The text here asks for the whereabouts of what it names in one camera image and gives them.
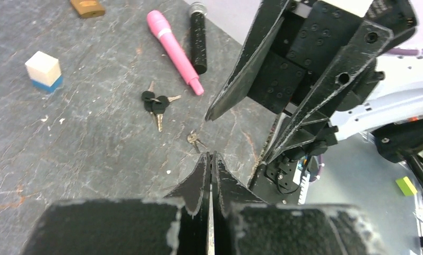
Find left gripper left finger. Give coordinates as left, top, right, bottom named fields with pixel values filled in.
left=166, top=152, right=211, bottom=254

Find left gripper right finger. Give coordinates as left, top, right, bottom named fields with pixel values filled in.
left=211, top=152, right=264, bottom=254

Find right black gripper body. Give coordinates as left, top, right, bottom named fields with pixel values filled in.
left=248, top=1, right=417, bottom=114

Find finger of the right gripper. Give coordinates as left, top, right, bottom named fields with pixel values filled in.
left=264, top=20, right=394, bottom=163
left=205, top=1, right=290, bottom=121

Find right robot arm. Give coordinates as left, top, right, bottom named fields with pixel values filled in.
left=205, top=1, right=423, bottom=205

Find black key bunch large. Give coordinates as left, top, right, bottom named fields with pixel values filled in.
left=141, top=81, right=182, bottom=132

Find small silver keys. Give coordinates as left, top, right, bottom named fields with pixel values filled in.
left=187, top=130, right=207, bottom=154

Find black toy microphone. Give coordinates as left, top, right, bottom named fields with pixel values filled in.
left=189, top=2, right=208, bottom=74

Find pink toy microphone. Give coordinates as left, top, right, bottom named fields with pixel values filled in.
left=146, top=10, right=204, bottom=96

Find brass padlock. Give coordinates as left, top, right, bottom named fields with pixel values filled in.
left=70, top=0, right=106, bottom=19

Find white blue cube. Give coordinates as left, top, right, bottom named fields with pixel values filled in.
left=25, top=51, right=63, bottom=93

